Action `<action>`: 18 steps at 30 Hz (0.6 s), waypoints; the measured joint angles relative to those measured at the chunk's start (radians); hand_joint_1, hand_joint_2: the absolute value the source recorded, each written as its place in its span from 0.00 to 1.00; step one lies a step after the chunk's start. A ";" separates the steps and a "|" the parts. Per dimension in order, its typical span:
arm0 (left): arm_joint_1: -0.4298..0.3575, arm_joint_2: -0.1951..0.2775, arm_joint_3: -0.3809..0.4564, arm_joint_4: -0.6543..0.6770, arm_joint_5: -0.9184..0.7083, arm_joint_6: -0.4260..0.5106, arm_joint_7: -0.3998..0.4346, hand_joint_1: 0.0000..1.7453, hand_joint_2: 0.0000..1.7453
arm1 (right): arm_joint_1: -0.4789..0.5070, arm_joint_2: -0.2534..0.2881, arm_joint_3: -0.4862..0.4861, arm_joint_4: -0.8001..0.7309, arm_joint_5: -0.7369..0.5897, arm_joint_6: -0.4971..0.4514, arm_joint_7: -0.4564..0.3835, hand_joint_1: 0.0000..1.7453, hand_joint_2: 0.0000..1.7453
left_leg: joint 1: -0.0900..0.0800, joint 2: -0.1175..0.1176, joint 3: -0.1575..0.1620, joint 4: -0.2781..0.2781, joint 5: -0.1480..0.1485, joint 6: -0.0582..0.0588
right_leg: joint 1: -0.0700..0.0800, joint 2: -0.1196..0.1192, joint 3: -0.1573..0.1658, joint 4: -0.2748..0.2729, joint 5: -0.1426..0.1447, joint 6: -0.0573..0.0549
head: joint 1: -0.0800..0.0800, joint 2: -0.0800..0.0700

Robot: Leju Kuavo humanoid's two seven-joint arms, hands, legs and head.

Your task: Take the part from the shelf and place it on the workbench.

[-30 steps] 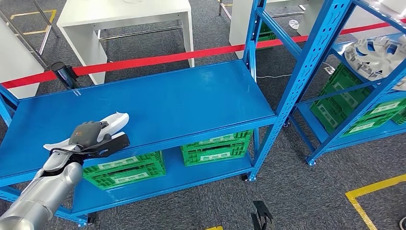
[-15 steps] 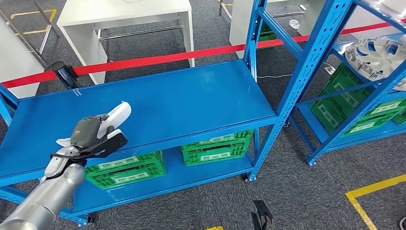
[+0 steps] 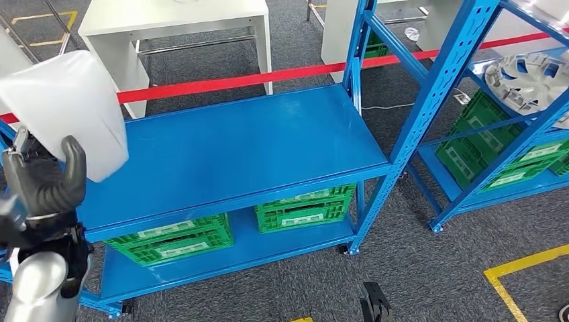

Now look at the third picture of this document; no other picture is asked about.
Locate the right dark robot hand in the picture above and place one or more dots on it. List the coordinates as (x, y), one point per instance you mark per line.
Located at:
(375, 304)

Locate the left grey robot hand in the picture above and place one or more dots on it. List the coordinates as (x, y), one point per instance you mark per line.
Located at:
(49, 186)

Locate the white plastic shell part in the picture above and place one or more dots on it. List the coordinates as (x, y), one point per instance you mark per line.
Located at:
(66, 102)

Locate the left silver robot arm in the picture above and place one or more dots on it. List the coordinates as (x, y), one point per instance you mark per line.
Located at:
(40, 284)

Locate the blue metal shelf rack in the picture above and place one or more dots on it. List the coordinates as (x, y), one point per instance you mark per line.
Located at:
(489, 177)
(244, 146)

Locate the green plastic crate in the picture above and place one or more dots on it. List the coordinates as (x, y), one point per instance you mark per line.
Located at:
(306, 197)
(478, 120)
(169, 229)
(302, 220)
(178, 251)
(375, 49)
(458, 162)
(561, 166)

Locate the red barrier belt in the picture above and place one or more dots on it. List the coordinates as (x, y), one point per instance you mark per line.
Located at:
(222, 82)

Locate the clear plastic bag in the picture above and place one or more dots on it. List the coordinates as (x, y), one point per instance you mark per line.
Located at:
(412, 34)

